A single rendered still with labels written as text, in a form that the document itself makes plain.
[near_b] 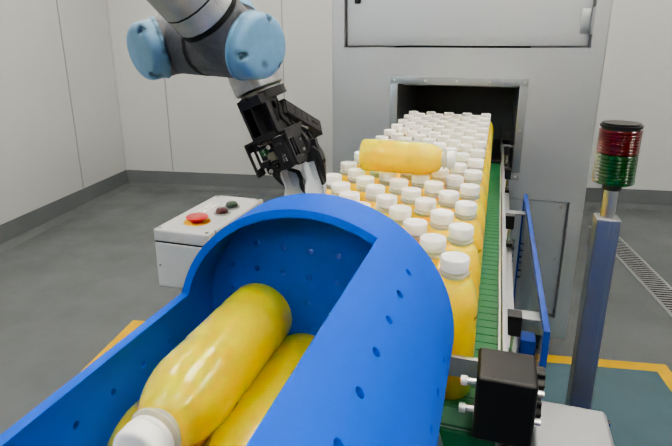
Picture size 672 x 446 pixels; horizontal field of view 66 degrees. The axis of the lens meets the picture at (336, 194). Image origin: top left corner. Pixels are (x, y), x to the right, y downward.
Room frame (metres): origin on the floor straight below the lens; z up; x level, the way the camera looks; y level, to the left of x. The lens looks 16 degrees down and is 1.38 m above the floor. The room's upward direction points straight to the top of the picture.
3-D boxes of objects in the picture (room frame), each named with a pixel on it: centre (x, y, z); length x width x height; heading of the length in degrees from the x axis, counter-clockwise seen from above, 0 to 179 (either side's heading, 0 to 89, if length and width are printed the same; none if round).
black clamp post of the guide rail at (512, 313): (0.72, -0.28, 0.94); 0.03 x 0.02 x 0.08; 163
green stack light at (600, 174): (0.83, -0.46, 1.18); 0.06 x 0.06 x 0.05
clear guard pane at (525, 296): (1.10, -0.45, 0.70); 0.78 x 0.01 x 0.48; 163
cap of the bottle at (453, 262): (0.65, -0.16, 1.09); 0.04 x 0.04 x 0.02
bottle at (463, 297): (0.65, -0.16, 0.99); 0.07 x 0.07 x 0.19
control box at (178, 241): (0.85, 0.21, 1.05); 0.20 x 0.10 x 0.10; 163
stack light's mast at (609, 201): (0.83, -0.46, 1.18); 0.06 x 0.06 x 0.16
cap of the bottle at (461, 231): (0.77, -0.20, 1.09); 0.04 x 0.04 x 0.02
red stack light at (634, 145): (0.83, -0.46, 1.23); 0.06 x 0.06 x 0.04
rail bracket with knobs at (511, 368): (0.56, -0.21, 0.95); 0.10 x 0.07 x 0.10; 73
